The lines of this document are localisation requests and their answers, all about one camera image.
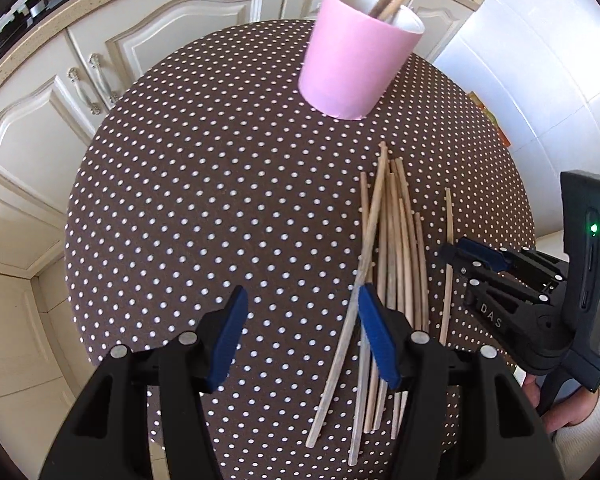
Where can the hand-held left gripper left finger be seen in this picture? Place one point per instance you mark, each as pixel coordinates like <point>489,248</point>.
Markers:
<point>227,340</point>

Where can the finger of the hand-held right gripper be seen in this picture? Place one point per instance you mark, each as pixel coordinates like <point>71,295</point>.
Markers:
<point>500,287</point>
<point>480,252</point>

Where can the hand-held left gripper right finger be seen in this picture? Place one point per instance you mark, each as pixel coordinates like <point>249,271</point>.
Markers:
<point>380,340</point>

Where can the bunch of wooden chopsticks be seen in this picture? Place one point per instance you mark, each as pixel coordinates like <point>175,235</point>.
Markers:
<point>397,260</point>

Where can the pink cup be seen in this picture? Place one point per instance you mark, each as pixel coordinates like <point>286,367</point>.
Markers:
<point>350,60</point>

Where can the person's right forearm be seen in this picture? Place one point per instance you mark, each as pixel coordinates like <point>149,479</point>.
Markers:
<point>585,445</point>

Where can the person's right hand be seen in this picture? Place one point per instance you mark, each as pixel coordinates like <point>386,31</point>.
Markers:
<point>570,407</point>

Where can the orange carton box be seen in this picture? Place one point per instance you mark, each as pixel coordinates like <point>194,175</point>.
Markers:
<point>490,120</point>

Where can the brown polka-dot tablecloth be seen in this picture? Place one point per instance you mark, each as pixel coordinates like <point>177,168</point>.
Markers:
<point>205,185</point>

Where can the cream kitchen cabinet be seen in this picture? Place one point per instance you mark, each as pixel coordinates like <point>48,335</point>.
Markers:
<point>30,125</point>

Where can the silver stove knob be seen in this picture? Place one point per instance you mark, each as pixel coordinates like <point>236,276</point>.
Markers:
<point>36,10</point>

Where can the black gas hob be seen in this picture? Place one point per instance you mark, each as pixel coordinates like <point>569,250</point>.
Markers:
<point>15,22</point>

